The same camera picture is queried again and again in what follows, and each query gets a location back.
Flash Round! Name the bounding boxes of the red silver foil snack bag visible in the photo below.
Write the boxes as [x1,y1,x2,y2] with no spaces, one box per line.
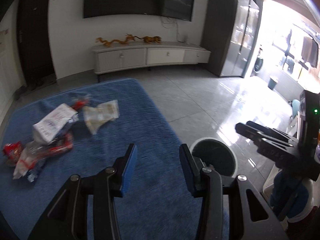
[12,132,73,183]

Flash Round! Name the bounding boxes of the red snack wrapper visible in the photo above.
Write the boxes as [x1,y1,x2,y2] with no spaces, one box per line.
[2,141,23,166]

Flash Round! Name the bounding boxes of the white blue printed carton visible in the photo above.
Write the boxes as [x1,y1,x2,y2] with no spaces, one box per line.
[33,103,78,145]

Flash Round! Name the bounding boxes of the beige clear snack bag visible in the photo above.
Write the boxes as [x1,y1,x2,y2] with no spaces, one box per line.
[83,100,119,135]

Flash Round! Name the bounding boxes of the small red clear wrapper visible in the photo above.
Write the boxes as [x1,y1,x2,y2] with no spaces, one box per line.
[71,95,90,111]

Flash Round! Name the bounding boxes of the white round trash bin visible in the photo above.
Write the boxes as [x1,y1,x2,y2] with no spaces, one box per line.
[190,137,238,178]

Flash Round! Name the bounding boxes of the small blue bucket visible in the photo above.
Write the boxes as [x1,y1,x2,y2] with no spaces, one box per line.
[268,78,278,90]

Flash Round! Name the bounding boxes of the blue fuzzy table cloth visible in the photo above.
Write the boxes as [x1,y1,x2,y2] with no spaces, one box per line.
[1,79,202,239]

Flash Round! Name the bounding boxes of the dark grey glass display cabinet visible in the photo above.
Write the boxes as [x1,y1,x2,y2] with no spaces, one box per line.
[201,0,260,77]

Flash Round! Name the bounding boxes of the white low tv cabinet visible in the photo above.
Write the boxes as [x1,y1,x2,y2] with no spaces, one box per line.
[92,42,211,76]

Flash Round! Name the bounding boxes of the golden tiger figurine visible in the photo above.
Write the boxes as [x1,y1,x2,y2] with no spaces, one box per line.
[142,36,162,44]

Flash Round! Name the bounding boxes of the golden dragon figurine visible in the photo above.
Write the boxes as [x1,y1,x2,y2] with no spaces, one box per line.
[95,34,135,47]

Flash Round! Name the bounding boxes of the dark brown entrance door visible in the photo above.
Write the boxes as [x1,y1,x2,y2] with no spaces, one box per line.
[16,0,56,90]

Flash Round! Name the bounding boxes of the white television cables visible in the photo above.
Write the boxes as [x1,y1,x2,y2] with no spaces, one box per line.
[161,16,188,43]

